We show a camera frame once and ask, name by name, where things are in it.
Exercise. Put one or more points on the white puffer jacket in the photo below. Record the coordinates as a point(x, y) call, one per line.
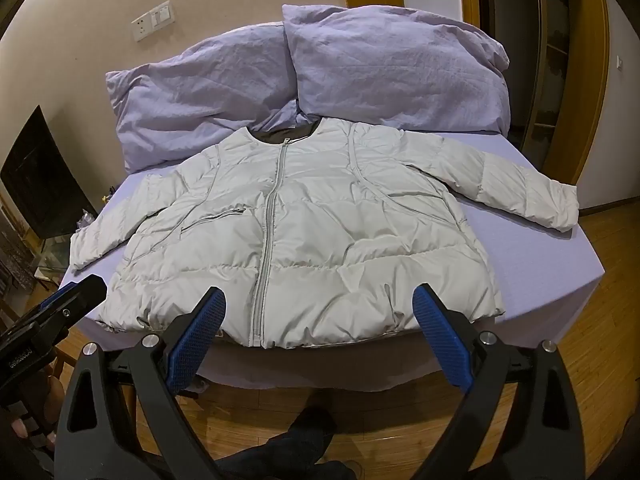
point(320, 220)

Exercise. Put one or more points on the clear plastic bag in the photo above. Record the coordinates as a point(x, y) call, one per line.
point(83, 220)

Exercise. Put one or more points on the lavender pillow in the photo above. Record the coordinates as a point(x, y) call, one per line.
point(395, 65)
point(200, 90)

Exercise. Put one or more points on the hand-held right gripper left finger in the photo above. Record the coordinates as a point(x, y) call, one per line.
point(196, 344)

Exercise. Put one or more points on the wooden door frame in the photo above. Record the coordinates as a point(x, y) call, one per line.
point(582, 85)

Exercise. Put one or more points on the bed with lavender sheet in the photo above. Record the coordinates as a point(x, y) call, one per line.
point(530, 260)

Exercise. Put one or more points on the white wall socket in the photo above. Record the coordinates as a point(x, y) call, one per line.
point(141, 26)

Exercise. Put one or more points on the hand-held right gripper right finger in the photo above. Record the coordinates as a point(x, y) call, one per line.
point(442, 341)

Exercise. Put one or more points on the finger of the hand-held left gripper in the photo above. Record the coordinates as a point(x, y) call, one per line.
point(75, 299)

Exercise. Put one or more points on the glass-topped bedside table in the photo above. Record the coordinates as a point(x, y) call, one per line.
point(50, 257)

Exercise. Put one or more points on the white light switch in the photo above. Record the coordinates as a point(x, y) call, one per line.
point(163, 14)

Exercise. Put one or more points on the black television screen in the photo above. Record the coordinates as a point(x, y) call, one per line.
point(42, 180)

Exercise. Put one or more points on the person's dark trouser leg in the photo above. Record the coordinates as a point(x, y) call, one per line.
point(295, 445)

